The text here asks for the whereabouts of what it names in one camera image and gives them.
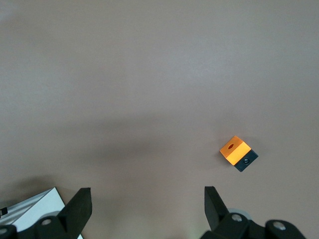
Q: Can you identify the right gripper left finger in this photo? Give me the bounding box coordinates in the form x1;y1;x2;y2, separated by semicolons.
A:
33;187;93;239

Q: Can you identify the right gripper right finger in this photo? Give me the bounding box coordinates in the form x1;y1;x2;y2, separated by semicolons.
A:
201;186;253;239

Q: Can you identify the white drawer cabinet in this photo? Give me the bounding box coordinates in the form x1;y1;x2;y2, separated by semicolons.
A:
0;188;67;234

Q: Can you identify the brown table cover sheet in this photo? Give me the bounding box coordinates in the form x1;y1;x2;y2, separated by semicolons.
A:
0;0;319;239

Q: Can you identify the orange and black switch box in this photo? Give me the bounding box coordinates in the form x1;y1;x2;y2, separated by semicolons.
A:
219;135;259;173

